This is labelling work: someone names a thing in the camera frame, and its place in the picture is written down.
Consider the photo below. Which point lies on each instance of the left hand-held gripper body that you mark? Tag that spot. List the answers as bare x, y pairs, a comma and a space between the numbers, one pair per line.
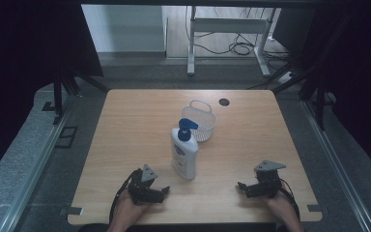
141, 190

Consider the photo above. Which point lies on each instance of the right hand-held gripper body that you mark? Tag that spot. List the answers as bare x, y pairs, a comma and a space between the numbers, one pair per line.
265, 185

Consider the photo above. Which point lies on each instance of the white pump bottle blue cap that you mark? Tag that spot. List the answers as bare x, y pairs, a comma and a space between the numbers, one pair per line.
184, 154

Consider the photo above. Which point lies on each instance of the white plastic basket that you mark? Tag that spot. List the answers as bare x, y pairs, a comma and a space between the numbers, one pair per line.
203, 119

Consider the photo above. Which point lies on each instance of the person's left hand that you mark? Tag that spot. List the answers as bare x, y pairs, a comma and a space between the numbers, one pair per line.
127, 206

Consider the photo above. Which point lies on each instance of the person's dark clothing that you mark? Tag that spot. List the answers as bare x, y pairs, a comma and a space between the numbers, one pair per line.
93, 228

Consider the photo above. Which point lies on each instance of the dark round table grommet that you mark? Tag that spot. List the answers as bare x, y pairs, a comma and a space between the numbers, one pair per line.
224, 102

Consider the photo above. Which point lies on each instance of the black tripod stand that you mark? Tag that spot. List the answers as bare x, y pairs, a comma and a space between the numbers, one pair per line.
319, 103
58, 96

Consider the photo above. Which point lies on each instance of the white power strip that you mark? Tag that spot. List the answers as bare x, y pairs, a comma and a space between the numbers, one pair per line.
286, 76

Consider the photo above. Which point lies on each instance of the black curtain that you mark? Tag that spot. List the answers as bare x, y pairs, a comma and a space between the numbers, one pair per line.
19, 64
360, 80

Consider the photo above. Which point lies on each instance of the aluminium rail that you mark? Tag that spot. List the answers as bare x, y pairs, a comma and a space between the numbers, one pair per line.
338, 170
35, 167

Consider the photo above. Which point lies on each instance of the white metal desk frame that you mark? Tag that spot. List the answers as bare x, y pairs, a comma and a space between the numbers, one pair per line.
228, 25

